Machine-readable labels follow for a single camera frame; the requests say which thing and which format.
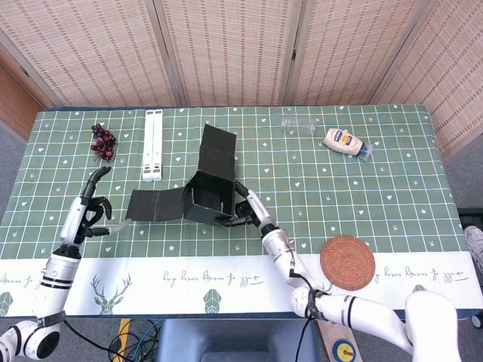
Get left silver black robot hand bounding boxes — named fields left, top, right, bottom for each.
left=59, top=166, right=131, bottom=248

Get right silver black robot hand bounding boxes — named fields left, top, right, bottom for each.
left=215, top=180, right=275, bottom=229

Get black cardboard box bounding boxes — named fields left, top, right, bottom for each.
left=125, top=123, right=238, bottom=227

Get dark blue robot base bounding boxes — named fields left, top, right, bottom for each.
left=156, top=319, right=320, bottom=362

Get green white checked tablecloth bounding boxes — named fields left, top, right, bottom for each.
left=0, top=104, right=477, bottom=317

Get dark red grape bunch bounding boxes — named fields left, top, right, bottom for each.
left=90, top=123, right=118, bottom=163

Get clear plastic container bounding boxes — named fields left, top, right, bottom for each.
left=279, top=115, right=317, bottom=137

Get round woven rattan coaster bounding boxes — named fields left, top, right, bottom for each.
left=319, top=234, right=377, bottom=290

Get mayonnaise squeeze bottle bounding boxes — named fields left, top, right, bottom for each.
left=322, top=127, right=373, bottom=163

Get white folding stand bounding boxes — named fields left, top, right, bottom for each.
left=141, top=109, right=164, bottom=183

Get brown wooden door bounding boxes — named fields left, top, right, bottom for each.
left=0, top=63, right=45, bottom=131

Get wooden board with yellow disc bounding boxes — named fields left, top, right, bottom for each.
left=315, top=318, right=363, bottom=362

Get bamboo folding screen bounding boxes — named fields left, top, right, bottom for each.
left=0, top=0, right=483, bottom=154

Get black floor object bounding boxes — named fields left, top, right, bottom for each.
left=458, top=207, right=483, bottom=227

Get grey shoe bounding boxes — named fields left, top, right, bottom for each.
left=463, top=225, right=483, bottom=272

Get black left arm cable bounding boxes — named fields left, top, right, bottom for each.
left=37, top=312, right=118, bottom=355

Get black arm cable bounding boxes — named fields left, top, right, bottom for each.
left=288, top=259, right=329, bottom=362
left=37, top=312, right=118, bottom=355

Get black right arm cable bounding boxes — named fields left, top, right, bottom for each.
left=288, top=259, right=329, bottom=362

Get black floor cable tangle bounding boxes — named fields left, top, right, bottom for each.
left=107, top=320, right=162, bottom=362

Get blue floor cable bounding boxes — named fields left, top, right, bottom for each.
left=135, top=320, right=162, bottom=362

